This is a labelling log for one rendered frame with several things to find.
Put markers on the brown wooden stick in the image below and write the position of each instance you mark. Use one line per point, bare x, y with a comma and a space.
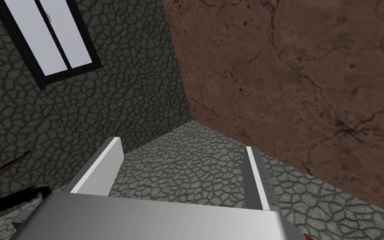
5, 168

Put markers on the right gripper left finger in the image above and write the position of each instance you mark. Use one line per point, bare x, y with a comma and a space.
98, 170

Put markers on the black rod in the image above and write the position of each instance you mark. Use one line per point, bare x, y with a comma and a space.
12, 200

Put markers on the black framed window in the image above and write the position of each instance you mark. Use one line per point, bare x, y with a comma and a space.
48, 36

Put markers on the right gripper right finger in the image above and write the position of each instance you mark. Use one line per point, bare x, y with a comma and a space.
258, 180

